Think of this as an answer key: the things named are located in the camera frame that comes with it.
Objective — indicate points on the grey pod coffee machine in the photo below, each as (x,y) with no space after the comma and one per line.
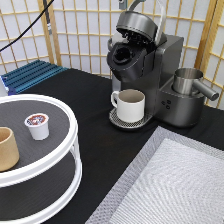
(143,58)

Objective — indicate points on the white coffee pod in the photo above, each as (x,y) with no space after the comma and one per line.
(38,125)

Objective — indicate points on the white ceramic mug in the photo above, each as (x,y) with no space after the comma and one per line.
(129,105)

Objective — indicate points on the black tablecloth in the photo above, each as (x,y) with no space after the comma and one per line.
(105,150)

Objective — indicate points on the steel milk frother jug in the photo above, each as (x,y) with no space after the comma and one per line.
(187,81)

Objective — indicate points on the wooden shoji screen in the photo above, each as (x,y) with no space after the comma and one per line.
(74,34)

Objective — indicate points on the blue ribbed metal block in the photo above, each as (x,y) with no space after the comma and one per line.
(30,75)

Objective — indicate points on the grey woven placemat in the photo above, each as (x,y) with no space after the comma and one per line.
(172,180)

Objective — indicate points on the white two-tier round shelf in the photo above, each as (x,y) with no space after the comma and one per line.
(49,171)

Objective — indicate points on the tan wooden cup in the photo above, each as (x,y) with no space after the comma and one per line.
(9,154)

